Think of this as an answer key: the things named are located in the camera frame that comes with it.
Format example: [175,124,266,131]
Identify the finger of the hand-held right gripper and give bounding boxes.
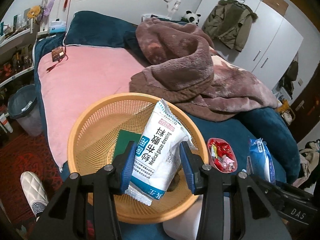
[251,175,288,205]

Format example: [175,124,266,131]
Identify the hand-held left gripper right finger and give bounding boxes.
[179,141,292,240]

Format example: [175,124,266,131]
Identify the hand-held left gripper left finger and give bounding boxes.
[31,141,136,240]

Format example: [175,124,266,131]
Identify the green scouring pad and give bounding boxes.
[112,129,143,165]

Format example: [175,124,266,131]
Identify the blue wet wipe packet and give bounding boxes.
[246,137,276,184]

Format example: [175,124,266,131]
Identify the white gauze packet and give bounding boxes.
[124,99,197,207]

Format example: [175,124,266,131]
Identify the orange plastic mesh basket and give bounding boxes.
[67,93,209,224]

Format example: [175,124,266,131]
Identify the red candy dish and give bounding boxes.
[207,137,238,173]

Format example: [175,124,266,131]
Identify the white box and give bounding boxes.
[162,196,208,240]

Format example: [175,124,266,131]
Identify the pile of clothes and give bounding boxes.
[299,140,320,180]

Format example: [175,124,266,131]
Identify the yellow bag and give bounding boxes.
[279,99,297,125]

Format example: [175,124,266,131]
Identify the white quilted slipper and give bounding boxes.
[20,171,49,218]

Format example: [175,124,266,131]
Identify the brown wooden door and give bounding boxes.
[287,37,320,143]

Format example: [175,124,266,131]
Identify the pink blanket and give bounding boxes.
[37,46,150,173]

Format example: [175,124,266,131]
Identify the red patterned rug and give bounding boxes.
[0,132,63,230]

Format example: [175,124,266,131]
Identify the brown fleece blanket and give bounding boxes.
[129,17,279,122]

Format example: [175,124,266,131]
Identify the grey trash bin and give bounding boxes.
[7,84,43,137]

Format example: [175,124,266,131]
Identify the dark hanging clothes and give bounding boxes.
[279,54,299,98]

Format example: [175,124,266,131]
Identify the white tube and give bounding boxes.
[0,112,13,134]

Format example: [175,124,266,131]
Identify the small brown box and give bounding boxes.
[51,47,66,62]

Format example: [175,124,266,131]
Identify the teal pillow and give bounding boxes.
[64,11,139,49]

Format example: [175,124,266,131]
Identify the olive hooded jacket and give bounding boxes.
[201,0,258,53]

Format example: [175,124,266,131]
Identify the panda plush toy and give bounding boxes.
[181,10,202,25]

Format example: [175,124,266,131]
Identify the white wardrobe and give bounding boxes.
[195,0,304,90]

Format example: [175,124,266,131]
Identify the blue tissue pack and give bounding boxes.
[49,21,67,33]

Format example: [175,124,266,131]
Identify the white carved headboard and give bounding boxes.
[46,0,213,30]

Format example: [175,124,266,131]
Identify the purple artificial flowers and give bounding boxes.
[41,0,57,25]

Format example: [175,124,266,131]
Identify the yellow artificial flower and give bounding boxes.
[27,5,42,19]

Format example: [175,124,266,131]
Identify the red tassel cord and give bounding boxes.
[46,52,69,73]

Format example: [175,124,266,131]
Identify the white wall shelf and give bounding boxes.
[0,26,38,85]

